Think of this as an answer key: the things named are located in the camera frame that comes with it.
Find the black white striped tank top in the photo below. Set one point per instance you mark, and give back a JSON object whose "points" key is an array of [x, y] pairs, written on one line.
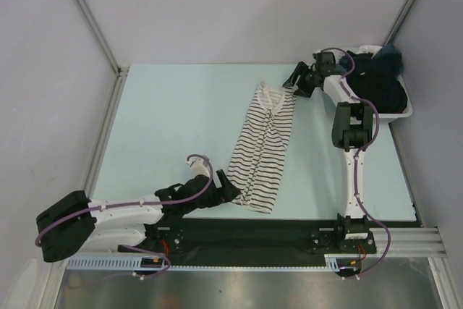
{"points": [[257, 163]]}

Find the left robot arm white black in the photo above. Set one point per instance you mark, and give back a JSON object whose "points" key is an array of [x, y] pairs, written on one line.
{"points": [[77, 222]]}

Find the dark clothes pile in basket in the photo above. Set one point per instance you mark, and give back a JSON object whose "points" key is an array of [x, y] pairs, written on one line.
{"points": [[380, 81]]}

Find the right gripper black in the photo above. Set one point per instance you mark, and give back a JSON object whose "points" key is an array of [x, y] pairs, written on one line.
{"points": [[302, 69]]}

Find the aluminium corner post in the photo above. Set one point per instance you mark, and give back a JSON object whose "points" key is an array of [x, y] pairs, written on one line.
{"points": [[408, 1], [95, 30]]}

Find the left aluminium corner post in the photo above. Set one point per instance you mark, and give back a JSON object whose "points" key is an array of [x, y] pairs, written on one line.
{"points": [[95, 30]]}

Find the aluminium front rail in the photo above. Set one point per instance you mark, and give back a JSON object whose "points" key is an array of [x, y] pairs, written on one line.
{"points": [[408, 242]]}

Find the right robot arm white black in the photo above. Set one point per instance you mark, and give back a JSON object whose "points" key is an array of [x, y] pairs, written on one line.
{"points": [[355, 128]]}

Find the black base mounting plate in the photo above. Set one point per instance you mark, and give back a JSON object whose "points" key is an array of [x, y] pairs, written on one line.
{"points": [[254, 257]]}

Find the white plastic laundry basket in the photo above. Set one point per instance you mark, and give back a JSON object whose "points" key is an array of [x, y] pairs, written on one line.
{"points": [[398, 115]]}

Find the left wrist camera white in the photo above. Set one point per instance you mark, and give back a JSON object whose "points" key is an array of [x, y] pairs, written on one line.
{"points": [[199, 166]]}

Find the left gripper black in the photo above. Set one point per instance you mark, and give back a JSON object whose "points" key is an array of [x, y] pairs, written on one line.
{"points": [[225, 193]]}

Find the right aluminium corner post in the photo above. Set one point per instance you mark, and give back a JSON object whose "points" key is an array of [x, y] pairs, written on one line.
{"points": [[408, 1]]}

